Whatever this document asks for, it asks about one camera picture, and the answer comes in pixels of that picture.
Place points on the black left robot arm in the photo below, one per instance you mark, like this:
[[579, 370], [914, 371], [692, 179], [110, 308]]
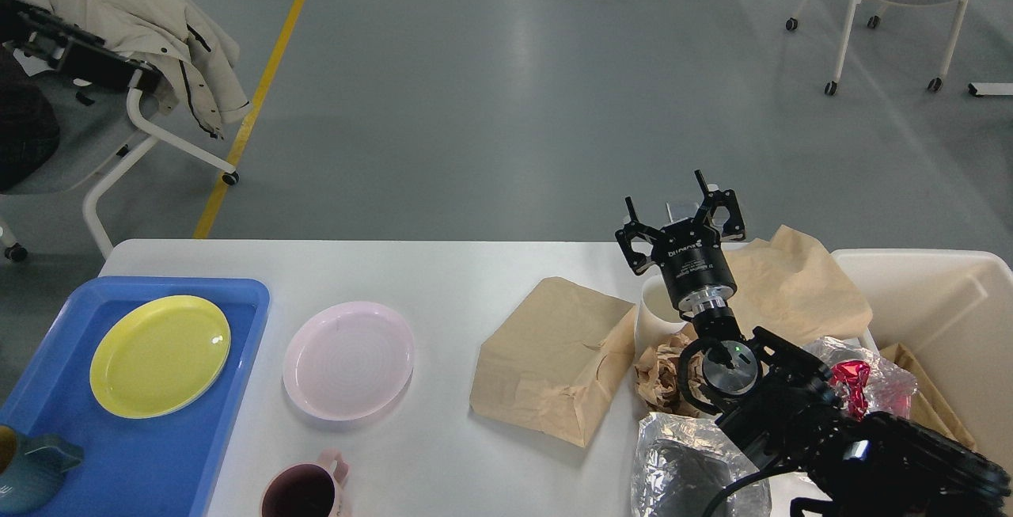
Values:
[[68, 49]]

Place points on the blue plastic tray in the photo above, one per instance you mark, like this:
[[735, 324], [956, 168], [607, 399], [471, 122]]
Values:
[[164, 466]]

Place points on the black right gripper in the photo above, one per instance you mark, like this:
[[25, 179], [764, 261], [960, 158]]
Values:
[[690, 260]]

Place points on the brown paper bag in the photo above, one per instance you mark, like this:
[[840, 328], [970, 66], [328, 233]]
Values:
[[557, 362]]

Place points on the clear plastic wrap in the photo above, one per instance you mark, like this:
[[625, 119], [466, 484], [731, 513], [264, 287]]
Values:
[[890, 388]]

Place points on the crumpled brown paper sheet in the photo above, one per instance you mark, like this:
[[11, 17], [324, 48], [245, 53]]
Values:
[[791, 286]]

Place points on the white paper cup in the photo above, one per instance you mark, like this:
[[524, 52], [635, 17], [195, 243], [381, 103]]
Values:
[[657, 320]]

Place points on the white plastic bin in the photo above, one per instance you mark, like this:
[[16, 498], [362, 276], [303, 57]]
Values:
[[952, 308]]

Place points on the pink ribbed mug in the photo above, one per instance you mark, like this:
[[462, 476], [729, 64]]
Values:
[[309, 488]]

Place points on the yellow plate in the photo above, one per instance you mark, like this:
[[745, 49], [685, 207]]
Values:
[[160, 357]]

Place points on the teal ribbed mug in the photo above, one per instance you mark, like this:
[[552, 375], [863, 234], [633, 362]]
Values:
[[33, 469]]

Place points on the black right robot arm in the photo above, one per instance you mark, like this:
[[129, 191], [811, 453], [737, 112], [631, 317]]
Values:
[[776, 402]]

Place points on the silver foil bag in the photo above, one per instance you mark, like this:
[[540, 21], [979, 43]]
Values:
[[680, 464]]

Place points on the crumpled brown paper ball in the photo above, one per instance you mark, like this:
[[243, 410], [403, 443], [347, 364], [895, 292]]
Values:
[[657, 372]]

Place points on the brown paper in bin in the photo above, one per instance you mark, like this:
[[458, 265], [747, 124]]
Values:
[[929, 407]]

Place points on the black bag on chair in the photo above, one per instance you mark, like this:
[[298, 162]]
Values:
[[30, 132]]

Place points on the white bar on floor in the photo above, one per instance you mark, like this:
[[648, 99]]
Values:
[[990, 89]]

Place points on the beige jacket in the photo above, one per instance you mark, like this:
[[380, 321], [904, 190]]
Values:
[[196, 57]]

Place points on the pink plate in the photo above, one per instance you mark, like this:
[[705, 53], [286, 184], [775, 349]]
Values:
[[349, 361]]

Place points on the red foil wrapper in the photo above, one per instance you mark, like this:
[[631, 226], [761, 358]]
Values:
[[849, 379]]

